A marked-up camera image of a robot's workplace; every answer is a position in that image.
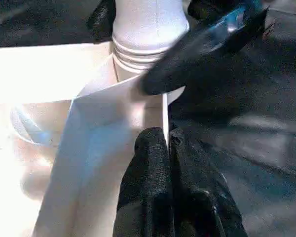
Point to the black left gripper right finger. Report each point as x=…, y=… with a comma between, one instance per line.
x=199, y=197

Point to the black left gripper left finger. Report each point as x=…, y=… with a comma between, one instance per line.
x=148, y=187

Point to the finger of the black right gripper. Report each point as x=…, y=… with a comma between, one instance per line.
x=101, y=19
x=187, y=61

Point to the white plastic table leg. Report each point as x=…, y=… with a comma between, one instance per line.
x=150, y=24

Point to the white plastic table top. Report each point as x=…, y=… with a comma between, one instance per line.
x=39, y=135

